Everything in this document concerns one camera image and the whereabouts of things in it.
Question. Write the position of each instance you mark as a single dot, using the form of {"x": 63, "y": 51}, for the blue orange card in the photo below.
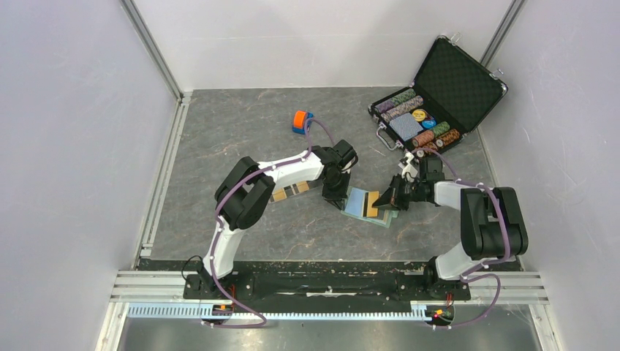
{"x": 301, "y": 122}

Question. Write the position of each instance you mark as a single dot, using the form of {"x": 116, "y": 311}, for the clear tray with cards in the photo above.
{"x": 289, "y": 191}

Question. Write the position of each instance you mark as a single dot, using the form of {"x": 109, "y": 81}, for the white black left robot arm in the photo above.
{"x": 242, "y": 197}

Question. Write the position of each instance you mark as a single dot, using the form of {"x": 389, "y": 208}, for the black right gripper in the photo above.
{"x": 391, "y": 197}

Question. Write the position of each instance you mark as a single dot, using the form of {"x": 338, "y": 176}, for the black poker chip case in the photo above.
{"x": 448, "y": 98}

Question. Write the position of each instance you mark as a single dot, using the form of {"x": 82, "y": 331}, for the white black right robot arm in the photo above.
{"x": 492, "y": 229}

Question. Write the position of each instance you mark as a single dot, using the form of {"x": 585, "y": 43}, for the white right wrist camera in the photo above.
{"x": 408, "y": 167}

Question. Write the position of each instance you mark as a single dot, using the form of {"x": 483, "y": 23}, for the green card holder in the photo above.
{"x": 359, "y": 205}

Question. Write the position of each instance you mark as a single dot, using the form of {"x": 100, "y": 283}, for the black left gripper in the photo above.
{"x": 338, "y": 197}

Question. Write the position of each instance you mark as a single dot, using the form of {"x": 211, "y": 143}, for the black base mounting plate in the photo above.
{"x": 286, "y": 287}

